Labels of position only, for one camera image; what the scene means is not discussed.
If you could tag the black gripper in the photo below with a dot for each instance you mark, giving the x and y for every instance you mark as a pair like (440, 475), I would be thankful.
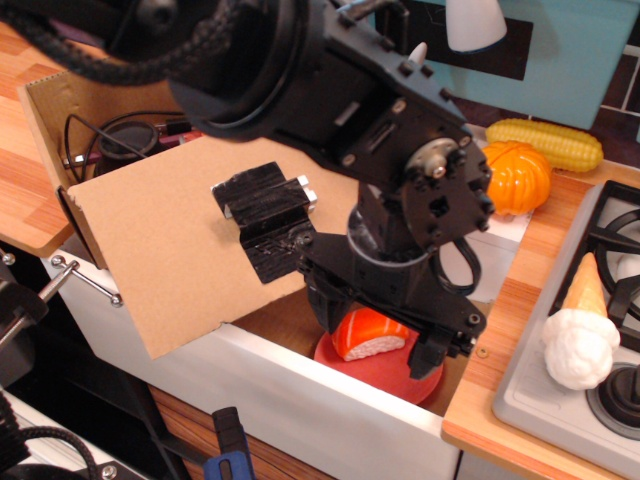
(416, 293)

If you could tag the brown cardboard box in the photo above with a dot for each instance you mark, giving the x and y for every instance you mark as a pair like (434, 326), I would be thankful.
(155, 225)

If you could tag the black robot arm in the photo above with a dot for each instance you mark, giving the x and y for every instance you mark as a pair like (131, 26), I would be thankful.
(313, 75)

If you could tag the salmon sushi toy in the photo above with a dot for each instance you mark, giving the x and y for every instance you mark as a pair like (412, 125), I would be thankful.
(365, 332)

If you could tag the red plate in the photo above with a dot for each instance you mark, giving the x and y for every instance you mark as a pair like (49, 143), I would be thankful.
(387, 371)

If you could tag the white toy sink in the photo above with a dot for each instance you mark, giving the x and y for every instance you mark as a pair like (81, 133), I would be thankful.
(263, 366)

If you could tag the toy ice cream cone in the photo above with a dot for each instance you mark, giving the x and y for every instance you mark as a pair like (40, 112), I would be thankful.
(580, 340)

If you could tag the orange toy pumpkin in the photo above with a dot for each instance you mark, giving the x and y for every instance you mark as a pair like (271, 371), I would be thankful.
(521, 177)

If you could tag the grey toy stove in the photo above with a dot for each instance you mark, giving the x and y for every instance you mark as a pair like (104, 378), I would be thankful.
(607, 225)

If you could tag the black stove knob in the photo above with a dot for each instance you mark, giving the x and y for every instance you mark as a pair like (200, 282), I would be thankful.
(615, 402)

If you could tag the yellow toy corn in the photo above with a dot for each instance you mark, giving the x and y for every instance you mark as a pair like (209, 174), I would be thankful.
(565, 148)

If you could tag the white lamp shade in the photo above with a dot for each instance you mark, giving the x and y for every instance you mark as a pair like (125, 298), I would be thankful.
(473, 25)

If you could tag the teal box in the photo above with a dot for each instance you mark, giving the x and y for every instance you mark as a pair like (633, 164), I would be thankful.
(555, 62)

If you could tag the black taped handle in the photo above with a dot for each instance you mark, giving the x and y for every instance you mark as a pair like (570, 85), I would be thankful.
(272, 214)

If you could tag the blue black clamp handle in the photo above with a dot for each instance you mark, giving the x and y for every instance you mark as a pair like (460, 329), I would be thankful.
(234, 460)

